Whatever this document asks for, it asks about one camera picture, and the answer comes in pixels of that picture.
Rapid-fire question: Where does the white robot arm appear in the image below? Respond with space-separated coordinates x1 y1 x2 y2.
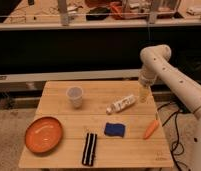
139 45 201 171

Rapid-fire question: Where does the black white striped cloth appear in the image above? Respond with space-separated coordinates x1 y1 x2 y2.
82 133 97 166

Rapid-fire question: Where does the black vertical cable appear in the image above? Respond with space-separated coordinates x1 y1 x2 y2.
147 13 152 49

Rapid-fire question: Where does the wooden table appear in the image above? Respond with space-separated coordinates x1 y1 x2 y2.
19 81 173 169

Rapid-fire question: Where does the white plastic bottle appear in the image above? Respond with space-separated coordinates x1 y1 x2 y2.
106 94 136 114

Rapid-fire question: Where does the orange carrot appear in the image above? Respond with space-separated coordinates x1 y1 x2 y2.
143 116 159 139

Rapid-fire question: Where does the orange object on shelf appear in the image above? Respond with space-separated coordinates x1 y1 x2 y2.
110 2 123 20

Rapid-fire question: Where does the black object on shelf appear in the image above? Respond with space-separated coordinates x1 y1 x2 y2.
86 7 110 21

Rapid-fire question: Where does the orange plate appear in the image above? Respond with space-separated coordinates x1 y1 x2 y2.
25 117 63 154

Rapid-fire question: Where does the black cable on floor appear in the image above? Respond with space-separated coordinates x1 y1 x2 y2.
157 101 198 171

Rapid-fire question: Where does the clear plastic cup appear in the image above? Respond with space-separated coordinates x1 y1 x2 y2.
66 86 83 108

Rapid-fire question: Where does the blue sponge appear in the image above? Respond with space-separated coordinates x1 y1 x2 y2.
104 123 125 137

